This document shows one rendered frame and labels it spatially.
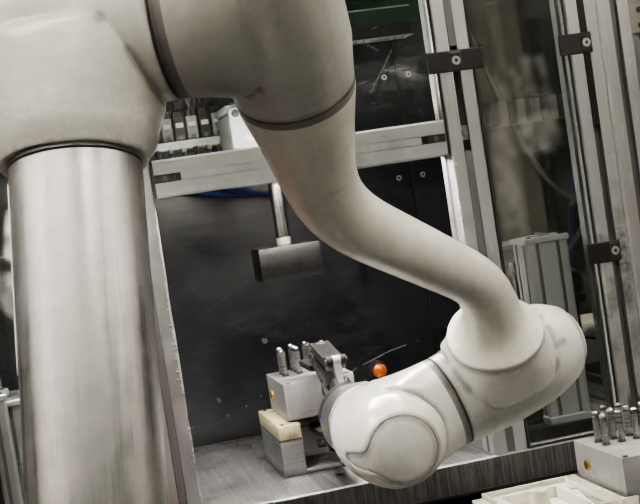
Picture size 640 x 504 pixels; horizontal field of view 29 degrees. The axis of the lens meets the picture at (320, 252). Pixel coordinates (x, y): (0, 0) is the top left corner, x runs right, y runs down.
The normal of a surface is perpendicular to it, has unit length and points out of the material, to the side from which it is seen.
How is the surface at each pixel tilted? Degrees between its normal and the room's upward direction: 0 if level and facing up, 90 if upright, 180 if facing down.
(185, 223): 90
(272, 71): 132
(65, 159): 73
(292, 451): 90
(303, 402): 90
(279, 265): 90
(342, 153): 126
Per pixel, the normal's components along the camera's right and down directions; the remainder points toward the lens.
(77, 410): -0.06, -0.24
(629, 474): 0.23, 0.02
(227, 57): 0.17, 0.69
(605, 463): -0.96, 0.16
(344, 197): 0.60, 0.53
